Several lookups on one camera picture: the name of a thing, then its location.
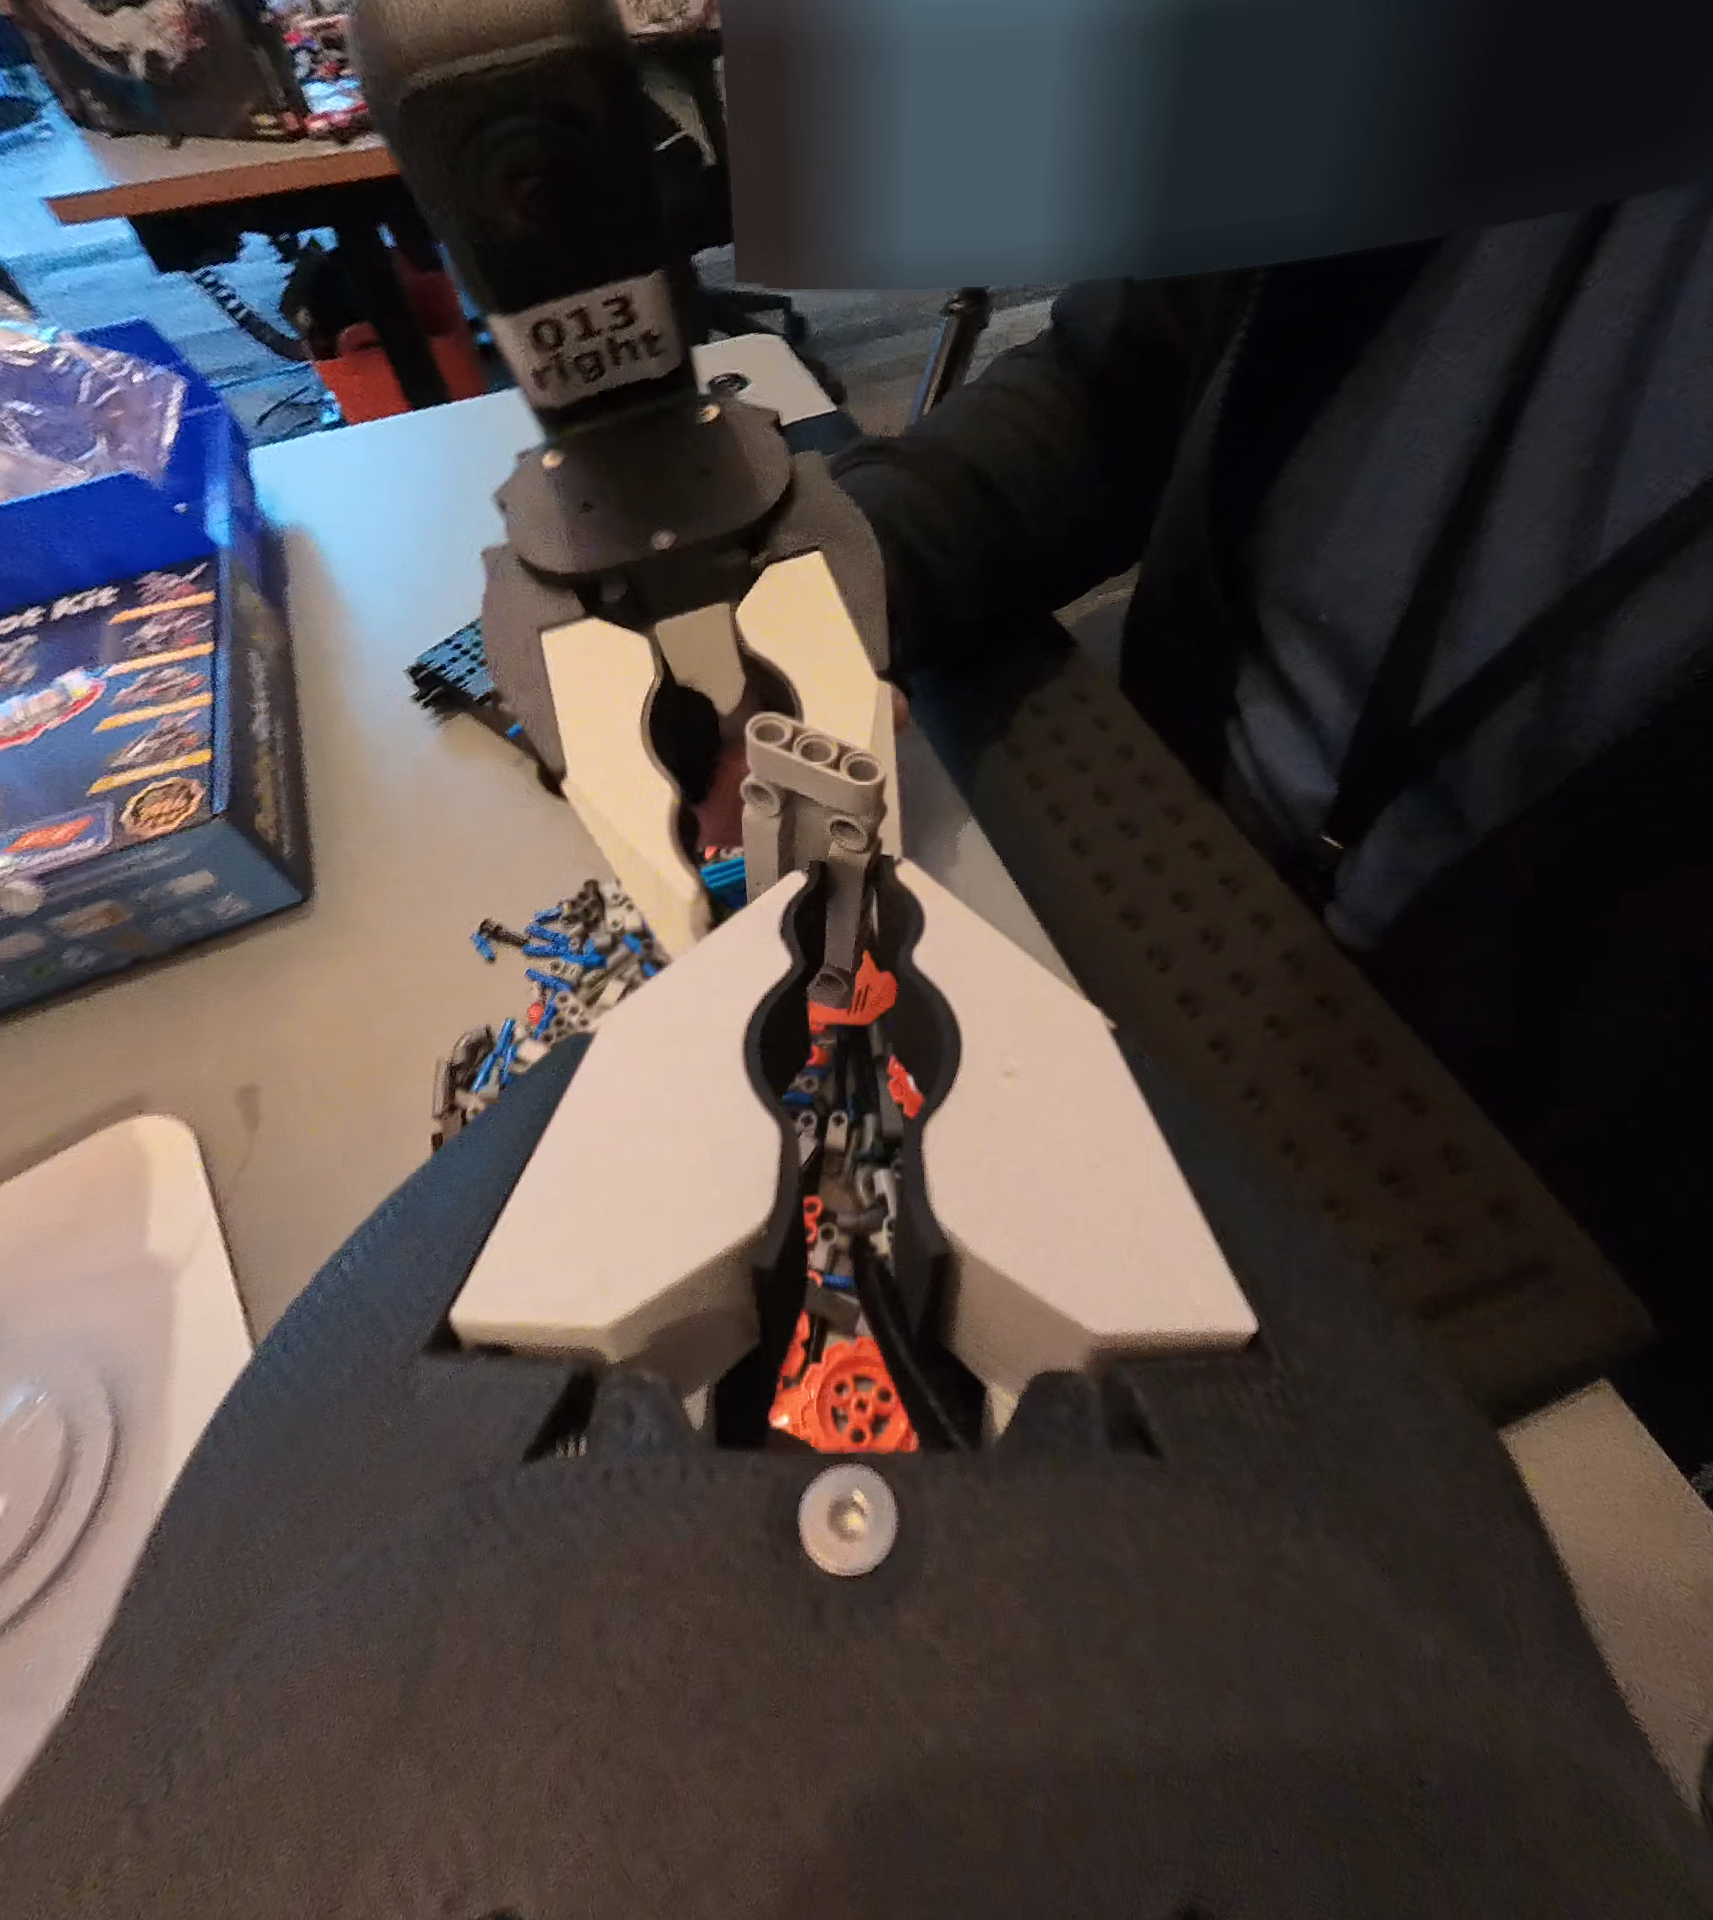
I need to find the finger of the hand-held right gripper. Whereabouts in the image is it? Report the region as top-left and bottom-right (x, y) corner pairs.
(548, 612), (717, 957)
(737, 562), (908, 879)

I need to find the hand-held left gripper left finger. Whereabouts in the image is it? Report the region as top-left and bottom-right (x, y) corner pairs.
(453, 869), (834, 1436)

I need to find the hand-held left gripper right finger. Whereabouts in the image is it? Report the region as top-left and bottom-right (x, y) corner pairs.
(873, 864), (1262, 1436)

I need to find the black perforated block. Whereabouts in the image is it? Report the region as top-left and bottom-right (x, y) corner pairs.
(406, 612), (546, 741)

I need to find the orange toothed wheel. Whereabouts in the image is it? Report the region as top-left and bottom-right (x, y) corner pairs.
(766, 1291), (924, 1453)

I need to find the person's right forearm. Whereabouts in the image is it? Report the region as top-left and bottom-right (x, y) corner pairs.
(837, 281), (1284, 698)

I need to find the black perforated mat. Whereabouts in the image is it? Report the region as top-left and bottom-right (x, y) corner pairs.
(962, 641), (1658, 1418)

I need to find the long wooden office desk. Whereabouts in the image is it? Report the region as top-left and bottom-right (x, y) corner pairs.
(37, 120), (414, 237)

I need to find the blue storage bin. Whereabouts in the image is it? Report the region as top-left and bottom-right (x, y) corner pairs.
(62, 316), (277, 618)

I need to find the blue toy kit box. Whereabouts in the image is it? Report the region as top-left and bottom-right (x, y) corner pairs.
(0, 481), (314, 1052)

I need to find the clear plastic bag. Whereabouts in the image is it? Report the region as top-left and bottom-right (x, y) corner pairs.
(0, 256), (204, 536)

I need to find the wooden book stand, white base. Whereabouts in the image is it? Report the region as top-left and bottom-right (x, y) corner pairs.
(0, 1117), (259, 1920)

